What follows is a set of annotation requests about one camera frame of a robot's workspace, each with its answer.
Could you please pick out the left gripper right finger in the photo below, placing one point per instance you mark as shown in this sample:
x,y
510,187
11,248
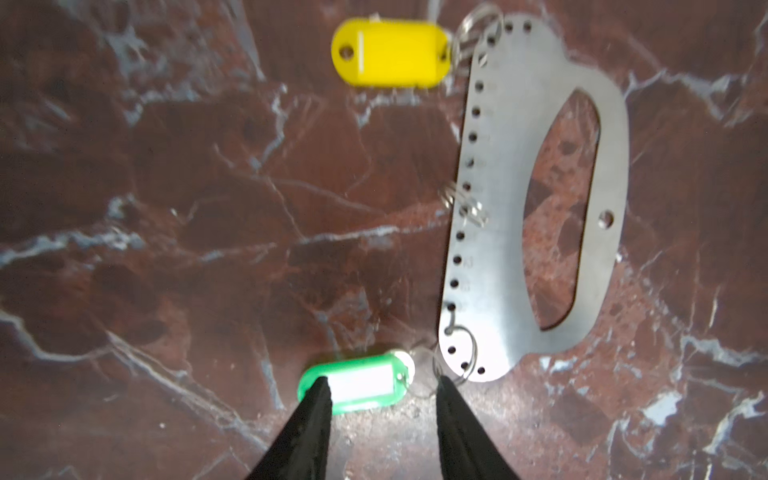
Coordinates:
x,y
465,449

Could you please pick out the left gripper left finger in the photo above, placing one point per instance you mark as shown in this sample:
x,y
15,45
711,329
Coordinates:
x,y
300,451

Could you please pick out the yellow capped key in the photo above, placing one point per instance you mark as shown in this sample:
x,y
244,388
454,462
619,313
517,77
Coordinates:
x,y
386,53

